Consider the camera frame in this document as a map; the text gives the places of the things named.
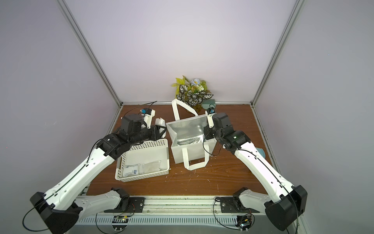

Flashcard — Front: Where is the right connector board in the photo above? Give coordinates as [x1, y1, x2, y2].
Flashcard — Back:
[236, 214, 254, 232]

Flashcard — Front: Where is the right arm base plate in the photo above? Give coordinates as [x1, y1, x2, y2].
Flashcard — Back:
[215, 197, 259, 214]

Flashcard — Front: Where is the left connector board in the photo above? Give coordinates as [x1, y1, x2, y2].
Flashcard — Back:
[112, 215, 129, 234]

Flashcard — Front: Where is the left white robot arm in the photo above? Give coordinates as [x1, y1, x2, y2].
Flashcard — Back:
[30, 108, 166, 234]

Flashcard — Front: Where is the aluminium front rail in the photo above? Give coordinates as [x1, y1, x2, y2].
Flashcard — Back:
[70, 194, 304, 216]

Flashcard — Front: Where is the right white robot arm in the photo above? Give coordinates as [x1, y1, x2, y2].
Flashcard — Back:
[204, 111, 308, 231]

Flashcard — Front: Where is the white perforated plastic tray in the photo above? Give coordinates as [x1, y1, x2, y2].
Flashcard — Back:
[115, 138, 170, 182]

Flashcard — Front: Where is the white ice pack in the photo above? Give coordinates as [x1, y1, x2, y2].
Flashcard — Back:
[155, 118, 167, 138]
[142, 160, 161, 174]

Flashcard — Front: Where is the white insulated delivery bag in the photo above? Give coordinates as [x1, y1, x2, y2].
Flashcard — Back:
[166, 99, 217, 171]

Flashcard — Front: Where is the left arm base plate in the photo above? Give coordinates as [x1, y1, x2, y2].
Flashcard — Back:
[104, 197, 145, 213]

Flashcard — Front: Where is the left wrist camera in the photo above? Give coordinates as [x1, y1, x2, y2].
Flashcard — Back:
[141, 108, 155, 129]

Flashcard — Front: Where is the artificial potted plant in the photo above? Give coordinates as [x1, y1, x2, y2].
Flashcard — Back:
[171, 76, 213, 112]

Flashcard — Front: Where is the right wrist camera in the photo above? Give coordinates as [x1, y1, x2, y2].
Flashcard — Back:
[205, 104, 216, 128]

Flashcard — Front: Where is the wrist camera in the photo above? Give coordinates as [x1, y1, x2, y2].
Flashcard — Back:
[205, 104, 216, 128]
[141, 108, 155, 129]

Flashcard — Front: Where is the connector board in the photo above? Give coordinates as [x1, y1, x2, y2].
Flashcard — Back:
[112, 215, 129, 234]
[236, 214, 254, 232]

